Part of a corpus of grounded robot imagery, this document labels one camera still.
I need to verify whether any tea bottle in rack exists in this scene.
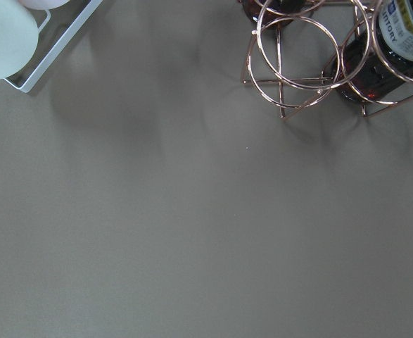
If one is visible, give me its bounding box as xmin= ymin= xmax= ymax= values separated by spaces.
xmin=339 ymin=1 xmax=413 ymax=102

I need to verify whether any pale green cup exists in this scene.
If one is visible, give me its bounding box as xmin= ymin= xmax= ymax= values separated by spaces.
xmin=0 ymin=1 xmax=39 ymax=79

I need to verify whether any white wire rack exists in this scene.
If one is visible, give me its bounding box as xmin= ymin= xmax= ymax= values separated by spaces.
xmin=4 ymin=0 xmax=102 ymax=93

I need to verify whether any copper wire bottle rack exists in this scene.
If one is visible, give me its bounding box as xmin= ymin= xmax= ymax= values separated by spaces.
xmin=241 ymin=1 xmax=413 ymax=120

